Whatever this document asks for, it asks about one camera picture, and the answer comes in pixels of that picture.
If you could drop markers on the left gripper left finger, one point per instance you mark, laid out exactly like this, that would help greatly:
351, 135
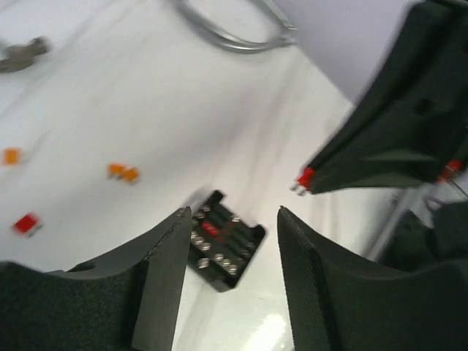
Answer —
125, 299

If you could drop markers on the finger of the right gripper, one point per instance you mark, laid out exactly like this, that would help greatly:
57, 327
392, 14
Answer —
410, 127

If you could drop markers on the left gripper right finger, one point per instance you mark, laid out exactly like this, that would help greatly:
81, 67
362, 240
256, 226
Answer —
338, 300

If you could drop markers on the red fuse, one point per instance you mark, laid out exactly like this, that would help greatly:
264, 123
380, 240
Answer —
210, 229
303, 182
27, 225

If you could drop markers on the black fuse box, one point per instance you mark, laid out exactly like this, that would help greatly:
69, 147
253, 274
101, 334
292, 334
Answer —
221, 261

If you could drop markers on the orange fuse pair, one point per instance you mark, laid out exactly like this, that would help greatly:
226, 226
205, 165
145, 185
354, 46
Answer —
115, 170
130, 175

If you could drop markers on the orange fuse far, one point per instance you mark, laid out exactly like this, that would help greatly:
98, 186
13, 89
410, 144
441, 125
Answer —
12, 156

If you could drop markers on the claw hammer black handle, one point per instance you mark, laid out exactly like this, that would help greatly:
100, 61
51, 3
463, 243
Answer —
17, 57

